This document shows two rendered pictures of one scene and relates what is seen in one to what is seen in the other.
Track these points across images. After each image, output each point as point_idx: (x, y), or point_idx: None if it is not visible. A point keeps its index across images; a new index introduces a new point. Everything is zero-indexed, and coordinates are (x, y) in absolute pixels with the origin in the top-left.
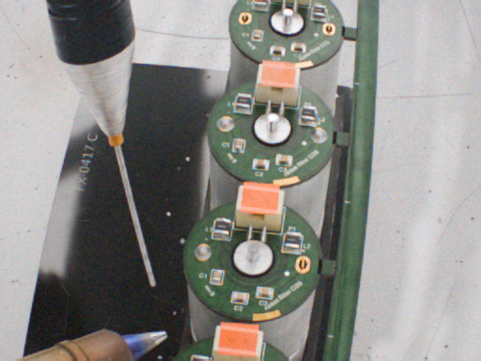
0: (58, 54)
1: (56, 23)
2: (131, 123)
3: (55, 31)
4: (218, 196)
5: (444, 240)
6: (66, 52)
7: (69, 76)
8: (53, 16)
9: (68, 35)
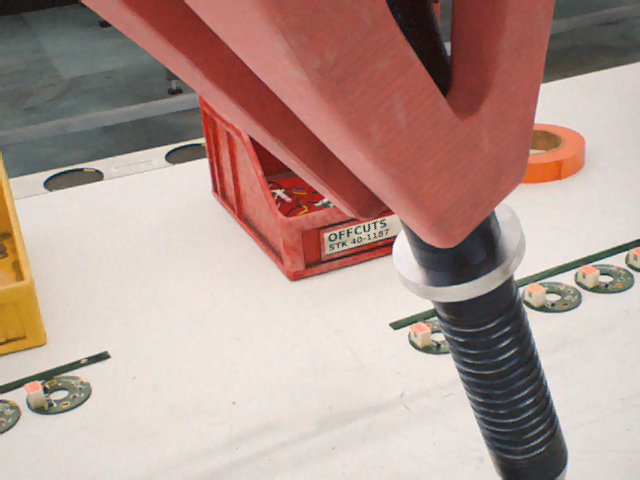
0: (564, 461)
1: (559, 431)
2: None
3: (560, 442)
4: None
5: None
6: (565, 446)
7: (566, 474)
8: (557, 430)
9: (561, 429)
